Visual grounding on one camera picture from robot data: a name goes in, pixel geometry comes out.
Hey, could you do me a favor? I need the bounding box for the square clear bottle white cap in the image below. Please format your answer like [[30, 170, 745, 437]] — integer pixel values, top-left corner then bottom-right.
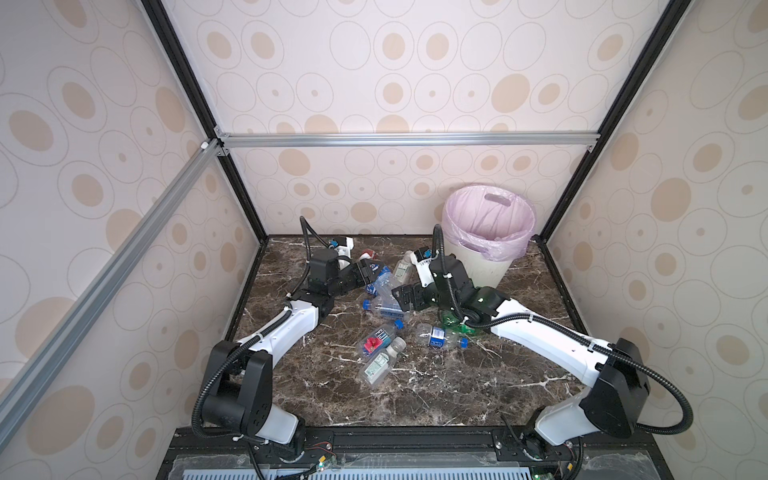
[[360, 337, 407, 388]]

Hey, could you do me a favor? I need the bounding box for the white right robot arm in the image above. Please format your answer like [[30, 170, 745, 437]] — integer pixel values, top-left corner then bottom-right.
[[393, 255, 650, 458]]

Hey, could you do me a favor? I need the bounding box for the pink bin liner bag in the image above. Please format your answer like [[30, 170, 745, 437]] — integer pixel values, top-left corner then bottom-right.
[[441, 185, 536, 262]]

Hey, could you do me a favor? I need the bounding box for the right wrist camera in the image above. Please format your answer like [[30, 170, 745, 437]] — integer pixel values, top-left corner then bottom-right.
[[410, 246, 433, 287]]

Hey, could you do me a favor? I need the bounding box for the clear bottle green white label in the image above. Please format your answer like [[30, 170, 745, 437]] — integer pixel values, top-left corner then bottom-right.
[[393, 250, 417, 286]]

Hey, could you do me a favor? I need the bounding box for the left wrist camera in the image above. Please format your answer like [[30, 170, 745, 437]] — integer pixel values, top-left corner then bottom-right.
[[329, 236, 354, 269]]

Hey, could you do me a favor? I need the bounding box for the small crushed bottle blue cap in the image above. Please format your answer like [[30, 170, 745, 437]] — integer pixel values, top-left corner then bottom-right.
[[415, 323, 469, 350]]

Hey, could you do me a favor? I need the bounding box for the clear bottle pale blue label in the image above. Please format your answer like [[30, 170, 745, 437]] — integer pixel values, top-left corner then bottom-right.
[[362, 295, 406, 320]]

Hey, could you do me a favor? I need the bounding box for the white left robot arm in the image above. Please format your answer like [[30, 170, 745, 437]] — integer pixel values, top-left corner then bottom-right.
[[191, 248, 383, 445]]

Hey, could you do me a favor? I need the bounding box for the green bottle yellow cap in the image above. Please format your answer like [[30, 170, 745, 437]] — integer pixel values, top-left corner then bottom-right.
[[439, 310, 481, 337]]

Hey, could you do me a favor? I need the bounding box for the clear bottle blue label white cap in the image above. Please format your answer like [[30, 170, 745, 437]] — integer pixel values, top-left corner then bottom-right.
[[366, 266, 396, 297]]

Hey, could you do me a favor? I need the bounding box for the aluminium rail left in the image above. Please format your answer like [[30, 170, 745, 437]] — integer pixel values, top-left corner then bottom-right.
[[1, 138, 223, 449]]

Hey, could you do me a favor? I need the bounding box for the clear bottle pink red label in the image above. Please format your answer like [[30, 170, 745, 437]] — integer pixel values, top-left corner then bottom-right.
[[356, 320, 405, 360]]

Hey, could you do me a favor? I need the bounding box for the orange red label bottle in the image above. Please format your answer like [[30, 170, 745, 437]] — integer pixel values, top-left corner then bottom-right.
[[359, 249, 379, 262]]

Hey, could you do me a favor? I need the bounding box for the white waste bin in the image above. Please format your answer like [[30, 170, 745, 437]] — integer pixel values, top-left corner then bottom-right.
[[445, 240, 526, 287]]

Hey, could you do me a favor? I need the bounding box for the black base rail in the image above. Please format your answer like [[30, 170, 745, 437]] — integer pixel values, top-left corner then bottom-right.
[[157, 426, 672, 479]]

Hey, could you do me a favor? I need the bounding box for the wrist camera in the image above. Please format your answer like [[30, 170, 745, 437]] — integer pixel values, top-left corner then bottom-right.
[[410, 246, 433, 287], [329, 236, 354, 269]]

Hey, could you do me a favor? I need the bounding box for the horizontal aluminium rail back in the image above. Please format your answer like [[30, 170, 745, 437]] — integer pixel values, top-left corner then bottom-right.
[[220, 131, 600, 148]]

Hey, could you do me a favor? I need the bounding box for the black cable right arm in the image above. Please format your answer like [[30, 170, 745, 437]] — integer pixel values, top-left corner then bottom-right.
[[431, 224, 695, 436]]

